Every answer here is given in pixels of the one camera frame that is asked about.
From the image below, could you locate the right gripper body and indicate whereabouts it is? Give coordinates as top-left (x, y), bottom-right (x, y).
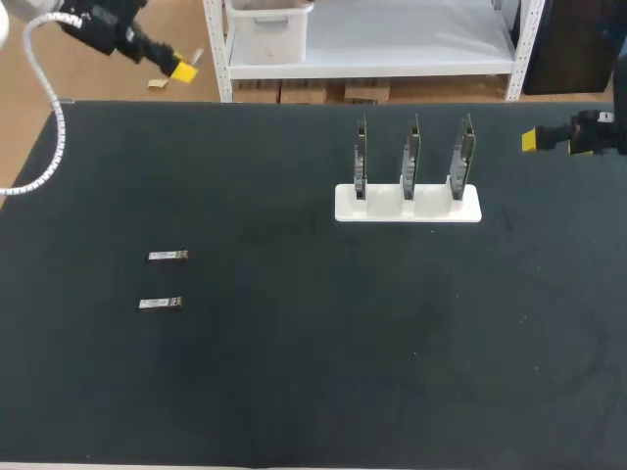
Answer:
top-left (567, 110), bottom-right (627, 158)

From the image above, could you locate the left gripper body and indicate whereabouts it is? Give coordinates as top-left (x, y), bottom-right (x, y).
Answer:
top-left (57, 0), bottom-right (154, 64)

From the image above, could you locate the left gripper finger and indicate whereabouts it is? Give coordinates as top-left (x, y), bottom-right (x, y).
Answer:
top-left (140, 39), bottom-right (200, 85)

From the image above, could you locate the small circuit board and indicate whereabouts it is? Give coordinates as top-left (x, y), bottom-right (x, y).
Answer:
top-left (401, 114), bottom-right (422, 203)
top-left (353, 114), bottom-right (369, 202)
top-left (449, 114), bottom-right (478, 203)

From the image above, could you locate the black panel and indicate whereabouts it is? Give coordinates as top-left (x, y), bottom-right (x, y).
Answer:
top-left (520, 0), bottom-right (616, 97)

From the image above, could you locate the white plastic bin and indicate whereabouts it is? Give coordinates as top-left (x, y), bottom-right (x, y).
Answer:
top-left (227, 0), bottom-right (314, 66)

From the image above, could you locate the white stand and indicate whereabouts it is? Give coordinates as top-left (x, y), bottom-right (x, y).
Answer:
top-left (334, 183), bottom-right (483, 224)

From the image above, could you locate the white metal shelf rack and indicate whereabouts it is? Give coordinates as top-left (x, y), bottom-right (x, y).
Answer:
top-left (202, 0), bottom-right (546, 104)

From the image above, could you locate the white cable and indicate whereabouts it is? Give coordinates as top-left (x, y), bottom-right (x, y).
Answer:
top-left (0, 12), bottom-right (81, 198)

